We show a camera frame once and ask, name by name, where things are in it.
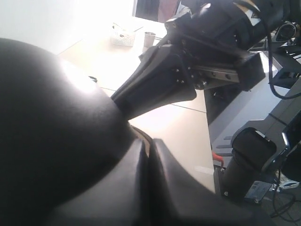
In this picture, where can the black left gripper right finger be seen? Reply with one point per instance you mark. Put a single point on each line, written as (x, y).
(178, 199)

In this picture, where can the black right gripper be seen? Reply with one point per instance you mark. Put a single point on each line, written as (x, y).
(215, 41)

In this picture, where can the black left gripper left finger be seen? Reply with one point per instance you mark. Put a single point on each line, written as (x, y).
(119, 199)

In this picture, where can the black helmet with tinted visor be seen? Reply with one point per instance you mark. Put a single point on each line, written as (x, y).
(60, 133)

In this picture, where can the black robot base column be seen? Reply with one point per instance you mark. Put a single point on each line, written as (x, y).
(243, 178)

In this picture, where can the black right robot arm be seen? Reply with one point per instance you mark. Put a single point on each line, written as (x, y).
(265, 16)

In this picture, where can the metal cup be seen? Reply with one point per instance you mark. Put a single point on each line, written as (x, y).
(149, 38)

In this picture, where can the white mesh basket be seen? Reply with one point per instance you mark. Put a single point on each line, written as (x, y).
(124, 34)

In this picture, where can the dark monitor screen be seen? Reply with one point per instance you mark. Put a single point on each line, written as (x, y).
(156, 10)

